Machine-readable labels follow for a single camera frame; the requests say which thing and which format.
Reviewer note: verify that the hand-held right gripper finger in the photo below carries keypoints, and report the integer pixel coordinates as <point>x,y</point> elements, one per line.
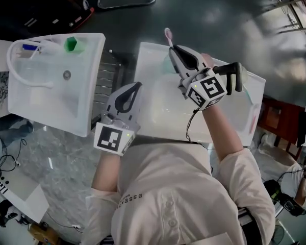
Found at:
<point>200,60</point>
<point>179,69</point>

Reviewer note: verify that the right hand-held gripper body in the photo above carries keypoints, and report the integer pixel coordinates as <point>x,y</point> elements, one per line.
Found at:
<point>210,88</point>

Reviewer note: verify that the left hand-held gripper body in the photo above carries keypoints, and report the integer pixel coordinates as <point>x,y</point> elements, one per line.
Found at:
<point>108,138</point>

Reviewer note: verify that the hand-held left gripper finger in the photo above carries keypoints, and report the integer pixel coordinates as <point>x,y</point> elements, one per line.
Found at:
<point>136,113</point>
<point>113,99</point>

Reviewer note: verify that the pale pink toothbrush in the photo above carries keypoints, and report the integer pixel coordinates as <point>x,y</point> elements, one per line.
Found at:
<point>169,36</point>

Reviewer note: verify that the teal toothbrush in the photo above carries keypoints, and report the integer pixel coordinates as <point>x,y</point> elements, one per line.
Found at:
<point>248,96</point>

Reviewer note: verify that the person's left forearm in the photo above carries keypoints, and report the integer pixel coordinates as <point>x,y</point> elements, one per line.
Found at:
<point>107,172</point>

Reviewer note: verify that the person's right forearm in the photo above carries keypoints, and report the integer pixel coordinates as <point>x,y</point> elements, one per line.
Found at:
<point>220,134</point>

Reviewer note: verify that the chrome slatted rack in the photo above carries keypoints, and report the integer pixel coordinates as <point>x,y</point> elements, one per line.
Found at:
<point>109,85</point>

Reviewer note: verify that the black faucet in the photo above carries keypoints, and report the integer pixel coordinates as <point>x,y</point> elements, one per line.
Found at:
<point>230,70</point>

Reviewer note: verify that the white sink with black faucet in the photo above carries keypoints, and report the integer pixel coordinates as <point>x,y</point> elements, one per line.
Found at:
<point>168,106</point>

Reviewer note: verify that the green angular cup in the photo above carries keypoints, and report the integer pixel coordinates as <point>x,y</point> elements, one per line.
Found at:
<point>72,45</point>

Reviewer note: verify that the red-brown wooden stool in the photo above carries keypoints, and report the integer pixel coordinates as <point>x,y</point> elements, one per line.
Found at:
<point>278,121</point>

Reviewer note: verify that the person's cream shirt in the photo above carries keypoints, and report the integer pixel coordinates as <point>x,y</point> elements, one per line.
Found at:
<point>178,198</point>

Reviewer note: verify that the blue bottle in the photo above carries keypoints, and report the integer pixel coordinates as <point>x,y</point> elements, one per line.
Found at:
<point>28,47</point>

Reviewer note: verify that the white flat box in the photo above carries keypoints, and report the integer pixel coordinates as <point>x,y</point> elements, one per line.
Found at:
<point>23,193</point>

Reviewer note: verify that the white curved faucet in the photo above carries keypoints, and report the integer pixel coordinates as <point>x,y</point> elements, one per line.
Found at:
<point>15,70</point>

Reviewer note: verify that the white counter block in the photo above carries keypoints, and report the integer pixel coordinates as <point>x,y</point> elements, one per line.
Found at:
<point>0,57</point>

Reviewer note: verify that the black cabinet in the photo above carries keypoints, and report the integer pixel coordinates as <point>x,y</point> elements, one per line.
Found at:
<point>28,9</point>

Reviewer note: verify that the white metal-frame table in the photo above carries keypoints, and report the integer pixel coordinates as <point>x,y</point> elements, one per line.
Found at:
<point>290,6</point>

